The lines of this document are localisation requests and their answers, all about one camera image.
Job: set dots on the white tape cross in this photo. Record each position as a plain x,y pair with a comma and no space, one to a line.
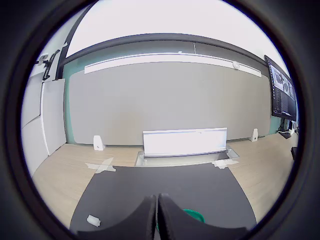
222,163
102,167

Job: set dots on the white partition panel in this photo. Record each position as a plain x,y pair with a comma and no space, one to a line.
52,112

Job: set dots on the round white sensor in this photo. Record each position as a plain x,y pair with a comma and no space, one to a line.
235,65

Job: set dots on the green partition frame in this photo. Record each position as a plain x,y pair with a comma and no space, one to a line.
67,105

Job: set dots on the grey partition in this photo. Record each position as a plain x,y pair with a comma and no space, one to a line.
162,100

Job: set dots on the black computer screen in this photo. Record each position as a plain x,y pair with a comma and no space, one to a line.
282,100

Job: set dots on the dark grey mat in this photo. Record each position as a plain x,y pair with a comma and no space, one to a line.
162,180

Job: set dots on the long white wall rail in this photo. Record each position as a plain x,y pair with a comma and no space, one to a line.
162,58

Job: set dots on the round green lid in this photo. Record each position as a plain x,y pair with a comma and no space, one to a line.
195,214

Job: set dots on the white partition foot bracket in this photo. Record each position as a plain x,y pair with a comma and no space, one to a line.
254,135
98,143

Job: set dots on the small white plastic terminal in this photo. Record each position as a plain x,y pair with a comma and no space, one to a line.
93,220

